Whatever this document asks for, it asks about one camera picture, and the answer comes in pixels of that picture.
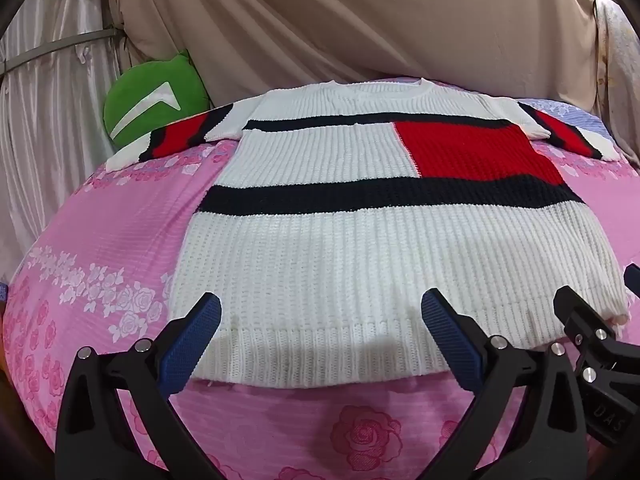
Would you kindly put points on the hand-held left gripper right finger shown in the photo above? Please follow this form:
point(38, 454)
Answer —
point(445, 332)

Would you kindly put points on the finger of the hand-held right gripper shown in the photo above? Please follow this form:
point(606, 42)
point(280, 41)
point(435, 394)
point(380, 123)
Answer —
point(634, 282)
point(580, 317)

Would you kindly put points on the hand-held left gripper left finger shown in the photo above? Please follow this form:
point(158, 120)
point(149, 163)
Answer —
point(197, 332)

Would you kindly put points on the white red black knit sweater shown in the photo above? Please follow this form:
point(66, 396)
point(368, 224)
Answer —
point(350, 240)

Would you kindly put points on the pink floral bed sheet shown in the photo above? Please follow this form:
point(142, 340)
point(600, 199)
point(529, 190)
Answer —
point(115, 240)

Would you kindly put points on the pale floral curtain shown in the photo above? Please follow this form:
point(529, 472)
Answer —
point(617, 70)

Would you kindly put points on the white satin curtain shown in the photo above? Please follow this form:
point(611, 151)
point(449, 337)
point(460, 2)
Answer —
point(45, 150)

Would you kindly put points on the green round pillow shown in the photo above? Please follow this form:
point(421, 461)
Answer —
point(150, 95)

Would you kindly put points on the beige draped cloth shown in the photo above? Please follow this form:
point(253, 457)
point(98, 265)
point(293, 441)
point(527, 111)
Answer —
point(350, 25)

